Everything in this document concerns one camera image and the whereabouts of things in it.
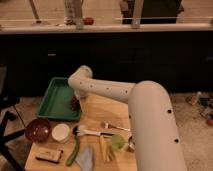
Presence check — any green cucumber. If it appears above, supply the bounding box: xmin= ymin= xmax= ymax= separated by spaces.
xmin=65 ymin=136 xmax=80 ymax=167

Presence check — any wooden black eraser block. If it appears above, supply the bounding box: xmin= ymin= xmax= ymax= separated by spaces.
xmin=35 ymin=148 xmax=63 ymax=163

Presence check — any red object on counter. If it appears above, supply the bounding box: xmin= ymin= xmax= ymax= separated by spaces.
xmin=83 ymin=17 xmax=94 ymax=25

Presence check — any small metal cup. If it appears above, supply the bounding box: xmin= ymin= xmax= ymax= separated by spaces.
xmin=127 ymin=136 xmax=135 ymax=153

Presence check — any dark red bowl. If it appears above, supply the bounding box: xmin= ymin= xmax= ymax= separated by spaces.
xmin=25 ymin=118 xmax=51 ymax=143

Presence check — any silver fork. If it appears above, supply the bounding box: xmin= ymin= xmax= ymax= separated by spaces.
xmin=101 ymin=122 xmax=131 ymax=132

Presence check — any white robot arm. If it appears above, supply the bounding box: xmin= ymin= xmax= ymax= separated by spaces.
xmin=68 ymin=65 xmax=187 ymax=171

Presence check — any white round container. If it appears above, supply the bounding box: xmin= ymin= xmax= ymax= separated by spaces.
xmin=51 ymin=123 xmax=70 ymax=143

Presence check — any black chair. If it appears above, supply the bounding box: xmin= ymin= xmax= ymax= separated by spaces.
xmin=0 ymin=65 xmax=24 ymax=171

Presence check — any yellow corn cob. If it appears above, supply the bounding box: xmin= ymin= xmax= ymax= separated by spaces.
xmin=99 ymin=136 xmax=111 ymax=162

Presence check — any green plastic tray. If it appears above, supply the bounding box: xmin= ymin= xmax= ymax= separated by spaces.
xmin=37 ymin=77 xmax=81 ymax=122

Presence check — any blue-grey cloth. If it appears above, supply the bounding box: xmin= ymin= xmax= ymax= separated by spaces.
xmin=75 ymin=145 xmax=94 ymax=171

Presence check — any green plastic cup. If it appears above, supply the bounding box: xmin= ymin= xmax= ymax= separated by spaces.
xmin=110 ymin=134 xmax=125 ymax=151

